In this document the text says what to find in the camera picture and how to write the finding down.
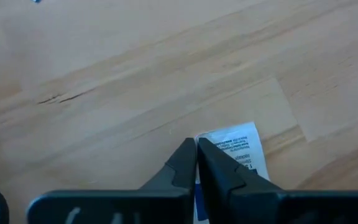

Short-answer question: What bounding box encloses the white blue alcohol pad packet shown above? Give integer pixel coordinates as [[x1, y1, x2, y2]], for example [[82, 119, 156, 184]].
[[193, 121, 270, 222]]

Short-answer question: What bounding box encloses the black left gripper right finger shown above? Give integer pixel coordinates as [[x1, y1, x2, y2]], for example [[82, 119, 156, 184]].
[[196, 138, 358, 224]]

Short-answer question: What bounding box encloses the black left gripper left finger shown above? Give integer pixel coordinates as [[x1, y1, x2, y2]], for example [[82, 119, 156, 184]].
[[26, 138, 198, 224]]

